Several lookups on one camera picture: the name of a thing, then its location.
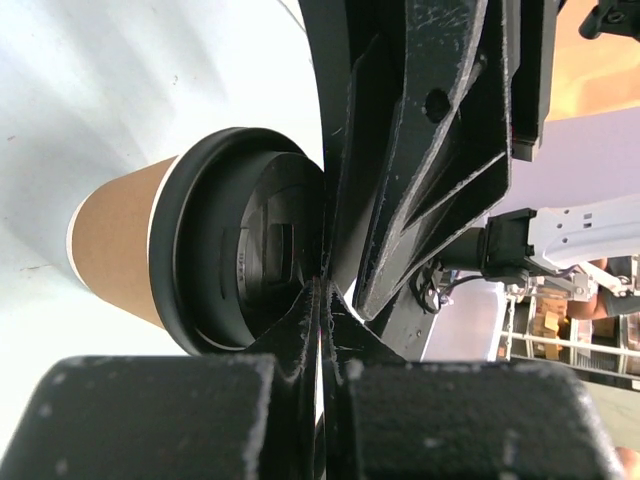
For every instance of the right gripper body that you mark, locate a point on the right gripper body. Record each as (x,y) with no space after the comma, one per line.
(530,53)

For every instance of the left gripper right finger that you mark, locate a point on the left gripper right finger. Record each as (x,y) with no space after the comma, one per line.
(388,418)

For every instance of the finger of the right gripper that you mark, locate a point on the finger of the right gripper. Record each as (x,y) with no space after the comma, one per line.
(357,50)
(429,142)

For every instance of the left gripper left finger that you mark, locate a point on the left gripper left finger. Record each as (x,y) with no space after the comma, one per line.
(247,415)

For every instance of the black cup lid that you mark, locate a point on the black cup lid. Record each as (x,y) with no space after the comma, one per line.
(235,232)

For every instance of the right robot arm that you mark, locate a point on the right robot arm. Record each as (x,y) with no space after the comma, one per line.
(542,241)

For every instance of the brown paper bag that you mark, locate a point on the brown paper bag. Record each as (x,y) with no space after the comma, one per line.
(591,76)

